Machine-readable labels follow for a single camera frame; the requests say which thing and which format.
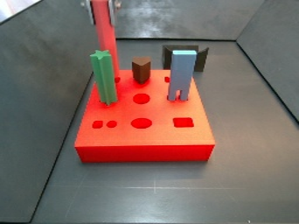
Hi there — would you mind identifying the blue arch peg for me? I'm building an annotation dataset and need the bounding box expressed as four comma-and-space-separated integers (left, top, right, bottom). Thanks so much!
166, 50, 197, 101

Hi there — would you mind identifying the green star peg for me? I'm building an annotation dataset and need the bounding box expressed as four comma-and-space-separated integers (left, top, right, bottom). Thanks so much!
89, 50, 117, 105

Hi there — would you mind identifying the black curved holder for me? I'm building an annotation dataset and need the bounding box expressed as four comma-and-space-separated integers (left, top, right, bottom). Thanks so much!
162, 45, 209, 72

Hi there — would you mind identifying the red peg board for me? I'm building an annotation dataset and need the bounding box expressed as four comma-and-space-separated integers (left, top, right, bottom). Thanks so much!
74, 70, 214, 163

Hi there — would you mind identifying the red hexagon peg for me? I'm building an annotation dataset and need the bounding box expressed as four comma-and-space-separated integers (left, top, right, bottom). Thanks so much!
90, 0, 118, 77

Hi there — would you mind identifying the brown triangular peg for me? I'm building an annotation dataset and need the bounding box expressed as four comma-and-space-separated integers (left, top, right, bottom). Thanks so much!
132, 57, 150, 84

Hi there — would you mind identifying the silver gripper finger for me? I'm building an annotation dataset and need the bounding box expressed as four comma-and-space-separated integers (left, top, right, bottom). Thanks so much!
108, 0, 121, 26
80, 0, 94, 25

